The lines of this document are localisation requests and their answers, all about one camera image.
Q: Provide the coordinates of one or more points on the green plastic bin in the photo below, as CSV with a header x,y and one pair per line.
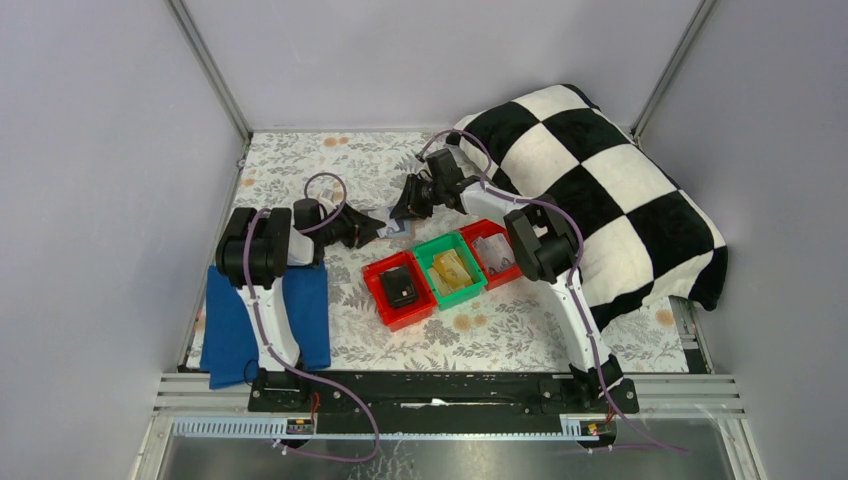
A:
x,y
424,254

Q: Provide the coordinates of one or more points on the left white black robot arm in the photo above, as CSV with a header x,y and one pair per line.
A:
x,y
273,262

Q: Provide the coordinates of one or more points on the gold credit cards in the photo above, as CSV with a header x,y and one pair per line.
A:
x,y
448,273

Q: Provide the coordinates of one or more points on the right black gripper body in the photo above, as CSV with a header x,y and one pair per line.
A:
x,y
419,197

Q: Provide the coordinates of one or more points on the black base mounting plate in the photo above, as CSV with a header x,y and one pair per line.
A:
x,y
278,392

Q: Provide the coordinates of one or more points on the right red plastic bin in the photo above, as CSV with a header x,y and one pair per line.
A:
x,y
486,228

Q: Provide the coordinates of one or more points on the left red plastic bin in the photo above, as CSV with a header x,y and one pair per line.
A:
x,y
397,319

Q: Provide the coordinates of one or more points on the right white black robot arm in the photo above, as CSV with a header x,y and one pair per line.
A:
x,y
546,244

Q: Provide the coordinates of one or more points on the blue folded cloth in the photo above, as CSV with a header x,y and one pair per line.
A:
x,y
230,351

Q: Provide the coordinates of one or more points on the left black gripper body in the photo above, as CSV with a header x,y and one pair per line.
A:
x,y
353,225

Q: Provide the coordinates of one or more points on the silver white credit cards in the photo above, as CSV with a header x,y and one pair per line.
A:
x,y
494,253

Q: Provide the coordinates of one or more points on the black white checkered blanket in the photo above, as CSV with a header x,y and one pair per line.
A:
x,y
644,237

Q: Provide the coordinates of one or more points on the red plastic bin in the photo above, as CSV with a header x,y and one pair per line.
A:
x,y
486,228
397,319

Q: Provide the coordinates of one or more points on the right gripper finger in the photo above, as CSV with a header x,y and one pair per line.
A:
x,y
424,204
404,209

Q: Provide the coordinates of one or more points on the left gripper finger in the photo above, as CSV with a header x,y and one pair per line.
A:
x,y
360,221
364,237

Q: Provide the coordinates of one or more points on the black card stack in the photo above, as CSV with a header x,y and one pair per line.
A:
x,y
399,287

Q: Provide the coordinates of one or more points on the aluminium frame rail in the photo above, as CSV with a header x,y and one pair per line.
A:
x,y
639,396

